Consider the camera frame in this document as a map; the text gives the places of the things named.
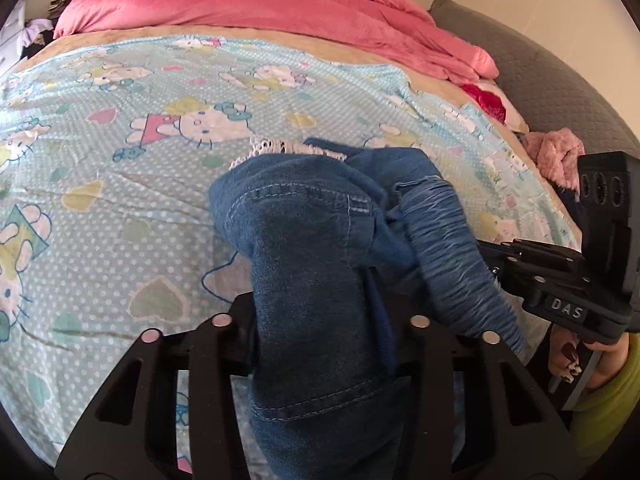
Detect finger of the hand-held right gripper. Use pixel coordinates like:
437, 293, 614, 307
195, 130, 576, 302
487, 260, 552, 302
477, 238, 587, 270

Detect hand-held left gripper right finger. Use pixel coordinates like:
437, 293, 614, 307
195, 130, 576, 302
367, 269, 583, 480

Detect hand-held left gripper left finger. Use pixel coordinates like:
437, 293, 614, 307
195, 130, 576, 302
54, 292, 257, 480

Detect blue denim pants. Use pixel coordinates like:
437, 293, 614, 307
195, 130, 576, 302
207, 136, 527, 480

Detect person's right forearm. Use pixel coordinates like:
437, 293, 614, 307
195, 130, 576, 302
569, 332, 640, 472

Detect person's right hand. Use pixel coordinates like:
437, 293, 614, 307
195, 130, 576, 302
547, 332, 631, 392

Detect dark navy cloth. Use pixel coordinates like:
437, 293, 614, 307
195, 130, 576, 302
556, 185, 584, 232

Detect pink fuzzy garment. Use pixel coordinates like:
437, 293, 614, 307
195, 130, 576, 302
522, 127, 586, 189

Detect red and white pillow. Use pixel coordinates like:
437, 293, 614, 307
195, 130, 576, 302
458, 80, 530, 135

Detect blue cartoon-print blanket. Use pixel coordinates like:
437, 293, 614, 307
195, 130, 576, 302
0, 35, 584, 480

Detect grey quilted headboard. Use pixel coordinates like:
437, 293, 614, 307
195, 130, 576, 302
427, 0, 640, 162

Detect white lace-trimmed garment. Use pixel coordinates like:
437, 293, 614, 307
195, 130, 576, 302
227, 135, 349, 172

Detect pink duvet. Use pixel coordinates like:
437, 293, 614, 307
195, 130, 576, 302
52, 0, 500, 84

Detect light purple cloth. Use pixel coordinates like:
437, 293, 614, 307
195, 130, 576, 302
19, 17, 57, 59

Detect dark clothes pile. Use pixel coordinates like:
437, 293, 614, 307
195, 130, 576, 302
47, 0, 90, 19

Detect white dresser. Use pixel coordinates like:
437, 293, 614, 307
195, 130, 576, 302
0, 0, 29, 79

